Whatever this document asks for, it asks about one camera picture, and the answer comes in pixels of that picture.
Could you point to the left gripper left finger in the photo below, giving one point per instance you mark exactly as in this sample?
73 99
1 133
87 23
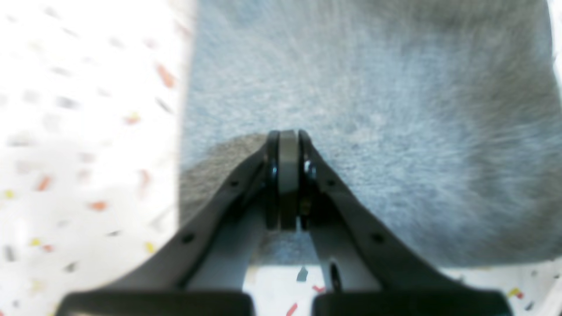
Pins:
201 270

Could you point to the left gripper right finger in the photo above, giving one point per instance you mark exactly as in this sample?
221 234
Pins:
367 270

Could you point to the grey t-shirt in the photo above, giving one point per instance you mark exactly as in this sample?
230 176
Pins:
443 117

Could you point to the terrazzo pattern tablecloth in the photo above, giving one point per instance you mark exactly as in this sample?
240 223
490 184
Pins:
92 114

